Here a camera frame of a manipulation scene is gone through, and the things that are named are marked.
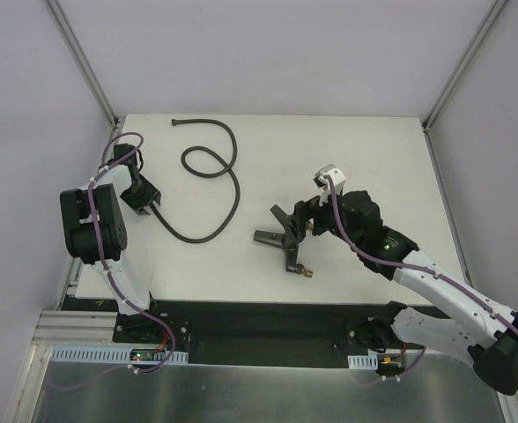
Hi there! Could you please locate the dark grey faucet valve fitting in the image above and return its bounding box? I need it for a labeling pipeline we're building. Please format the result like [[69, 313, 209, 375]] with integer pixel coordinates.
[[253, 230, 313, 278]]

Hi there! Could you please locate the black flexible hose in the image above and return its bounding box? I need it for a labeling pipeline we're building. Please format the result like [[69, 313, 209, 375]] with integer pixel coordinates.
[[151, 117, 242, 244]]

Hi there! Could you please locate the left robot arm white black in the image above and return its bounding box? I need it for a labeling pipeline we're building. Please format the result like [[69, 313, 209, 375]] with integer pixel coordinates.
[[59, 144, 164, 343]]

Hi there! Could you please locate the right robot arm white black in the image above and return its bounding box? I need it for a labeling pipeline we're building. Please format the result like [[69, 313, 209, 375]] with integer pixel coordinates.
[[270, 190, 518, 396]]

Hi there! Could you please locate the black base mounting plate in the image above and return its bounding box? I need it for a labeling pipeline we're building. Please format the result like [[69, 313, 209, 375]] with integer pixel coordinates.
[[112, 301, 403, 368]]

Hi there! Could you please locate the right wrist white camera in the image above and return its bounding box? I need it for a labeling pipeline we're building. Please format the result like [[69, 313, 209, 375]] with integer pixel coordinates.
[[314, 164, 347, 195]]

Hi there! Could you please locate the right white cable duct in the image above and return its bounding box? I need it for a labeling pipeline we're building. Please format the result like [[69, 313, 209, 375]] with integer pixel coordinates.
[[347, 354, 379, 371]]

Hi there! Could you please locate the white cable duct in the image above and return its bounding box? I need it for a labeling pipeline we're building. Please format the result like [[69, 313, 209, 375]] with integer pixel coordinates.
[[51, 345, 189, 366], [347, 354, 379, 371]]

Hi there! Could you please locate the front aluminium rail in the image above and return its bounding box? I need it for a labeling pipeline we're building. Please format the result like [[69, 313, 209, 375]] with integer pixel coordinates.
[[33, 308, 511, 356]]

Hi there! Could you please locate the left aluminium frame post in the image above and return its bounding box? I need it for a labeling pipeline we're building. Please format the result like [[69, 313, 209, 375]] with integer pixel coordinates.
[[43, 0, 120, 129]]

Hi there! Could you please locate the aluminium frame post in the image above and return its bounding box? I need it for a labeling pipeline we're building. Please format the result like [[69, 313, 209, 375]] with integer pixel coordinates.
[[422, 0, 511, 133], [43, 0, 120, 129]]

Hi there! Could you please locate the left white cable duct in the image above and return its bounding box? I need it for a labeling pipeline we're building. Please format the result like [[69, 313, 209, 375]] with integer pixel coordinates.
[[51, 345, 189, 366]]

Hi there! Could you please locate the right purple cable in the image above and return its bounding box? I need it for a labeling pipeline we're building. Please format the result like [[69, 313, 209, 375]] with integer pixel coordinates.
[[324, 174, 518, 393]]

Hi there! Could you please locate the right aluminium frame post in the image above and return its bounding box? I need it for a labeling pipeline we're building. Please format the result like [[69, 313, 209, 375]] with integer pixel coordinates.
[[422, 0, 511, 133]]

